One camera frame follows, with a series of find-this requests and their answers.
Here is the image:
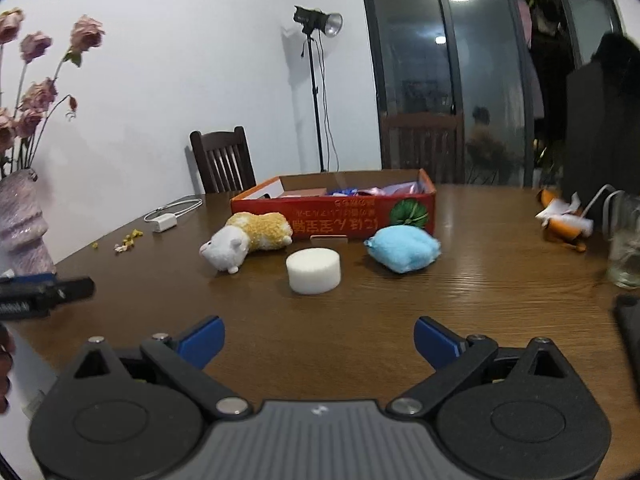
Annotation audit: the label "dark wooden chair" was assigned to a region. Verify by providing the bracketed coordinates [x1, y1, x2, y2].
[189, 126, 257, 195]
[380, 112, 466, 185]

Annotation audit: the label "clear glass jar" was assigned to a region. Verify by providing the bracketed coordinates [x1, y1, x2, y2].
[606, 192, 640, 289]

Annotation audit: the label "orange and white packet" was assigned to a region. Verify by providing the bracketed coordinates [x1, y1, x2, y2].
[535, 187, 596, 254]

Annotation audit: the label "black flat object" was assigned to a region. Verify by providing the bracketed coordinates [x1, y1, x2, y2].
[613, 293, 640, 377]

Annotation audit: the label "studio light on stand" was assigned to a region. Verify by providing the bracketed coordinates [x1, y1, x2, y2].
[293, 5, 345, 174]

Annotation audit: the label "white round sponge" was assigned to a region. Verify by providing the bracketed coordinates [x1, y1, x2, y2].
[286, 247, 343, 295]

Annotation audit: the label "white charger cable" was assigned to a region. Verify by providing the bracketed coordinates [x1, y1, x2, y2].
[143, 198, 204, 224]

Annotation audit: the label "grey white cable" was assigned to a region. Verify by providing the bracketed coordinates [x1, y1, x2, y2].
[581, 184, 632, 241]

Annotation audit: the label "scattered dried flower petals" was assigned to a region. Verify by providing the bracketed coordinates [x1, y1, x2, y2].
[91, 228, 145, 254]

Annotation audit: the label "dried pink flowers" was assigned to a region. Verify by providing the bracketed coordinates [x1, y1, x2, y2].
[0, 7, 106, 179]

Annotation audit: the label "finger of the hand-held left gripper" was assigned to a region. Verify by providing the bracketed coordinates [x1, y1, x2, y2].
[0, 272, 57, 288]
[47, 275, 96, 305]

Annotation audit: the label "pale pink vase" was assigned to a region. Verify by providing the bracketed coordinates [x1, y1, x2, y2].
[0, 169, 57, 279]

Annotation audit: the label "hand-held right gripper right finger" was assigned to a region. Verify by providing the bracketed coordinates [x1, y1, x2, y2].
[390, 316, 571, 418]

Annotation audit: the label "hanging clothes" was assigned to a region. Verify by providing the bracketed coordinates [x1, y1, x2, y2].
[516, 0, 565, 122]

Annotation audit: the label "person's left hand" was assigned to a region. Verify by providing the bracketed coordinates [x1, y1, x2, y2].
[0, 324, 15, 414]

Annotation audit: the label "black garment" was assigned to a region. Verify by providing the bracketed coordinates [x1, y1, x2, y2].
[592, 31, 640, 97]

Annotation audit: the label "orange cardboard box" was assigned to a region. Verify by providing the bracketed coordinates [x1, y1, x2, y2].
[230, 168, 437, 249]

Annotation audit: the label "sliding glass door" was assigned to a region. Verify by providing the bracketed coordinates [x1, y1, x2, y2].
[357, 0, 627, 187]

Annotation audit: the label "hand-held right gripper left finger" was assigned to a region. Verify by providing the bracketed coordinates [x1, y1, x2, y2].
[74, 316, 253, 418]

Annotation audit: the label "white and tan hamster plush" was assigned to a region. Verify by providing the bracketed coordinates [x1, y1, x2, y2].
[199, 211, 294, 275]

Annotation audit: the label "light blue plush toy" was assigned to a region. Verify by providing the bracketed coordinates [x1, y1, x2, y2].
[364, 225, 442, 275]

